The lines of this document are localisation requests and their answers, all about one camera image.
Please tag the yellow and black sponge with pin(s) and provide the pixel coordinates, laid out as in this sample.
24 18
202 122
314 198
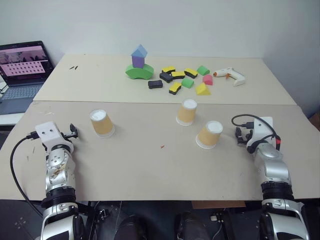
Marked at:
178 74
191 72
168 69
175 88

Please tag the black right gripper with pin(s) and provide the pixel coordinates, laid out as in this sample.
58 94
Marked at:
246 136

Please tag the open laptop computer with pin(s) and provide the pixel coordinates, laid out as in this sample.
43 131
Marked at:
23 72

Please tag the pink foam block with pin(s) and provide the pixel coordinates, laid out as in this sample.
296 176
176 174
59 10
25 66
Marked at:
207 80

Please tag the white side desk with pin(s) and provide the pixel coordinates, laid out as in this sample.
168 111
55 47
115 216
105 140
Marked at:
10 118

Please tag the green foam arch block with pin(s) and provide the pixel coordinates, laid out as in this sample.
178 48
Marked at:
138 72

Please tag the yellow foam wedge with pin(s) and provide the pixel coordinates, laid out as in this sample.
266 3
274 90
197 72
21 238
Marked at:
202 89

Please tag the tan paper cup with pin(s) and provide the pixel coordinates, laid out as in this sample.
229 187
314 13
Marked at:
186 112
101 123
209 135

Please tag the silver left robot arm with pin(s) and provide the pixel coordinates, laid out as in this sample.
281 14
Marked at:
58 175

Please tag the purple foam cube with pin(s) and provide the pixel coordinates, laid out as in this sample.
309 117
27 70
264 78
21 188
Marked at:
137 62

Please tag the dark rounded shape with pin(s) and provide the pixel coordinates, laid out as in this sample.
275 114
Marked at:
132 228
191 226

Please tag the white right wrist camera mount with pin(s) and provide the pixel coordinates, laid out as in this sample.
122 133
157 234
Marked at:
261 127

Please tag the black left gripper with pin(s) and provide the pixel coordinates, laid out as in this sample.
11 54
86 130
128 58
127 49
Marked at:
67 136

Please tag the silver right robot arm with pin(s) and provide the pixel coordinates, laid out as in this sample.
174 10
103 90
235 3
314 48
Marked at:
275 170

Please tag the red wrist tag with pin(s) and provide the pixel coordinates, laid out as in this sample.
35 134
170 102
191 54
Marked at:
278 143

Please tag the white glue gun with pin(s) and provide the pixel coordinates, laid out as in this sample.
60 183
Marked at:
232 75

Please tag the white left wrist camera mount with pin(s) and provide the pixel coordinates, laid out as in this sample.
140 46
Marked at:
51 135

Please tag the brown cardboard piece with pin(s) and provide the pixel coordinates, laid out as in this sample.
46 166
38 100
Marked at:
220 204

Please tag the blue foam roof block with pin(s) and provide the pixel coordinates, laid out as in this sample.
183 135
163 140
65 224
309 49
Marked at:
140 51

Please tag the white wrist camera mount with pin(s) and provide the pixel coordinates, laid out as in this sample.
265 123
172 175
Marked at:
261 127
51 135

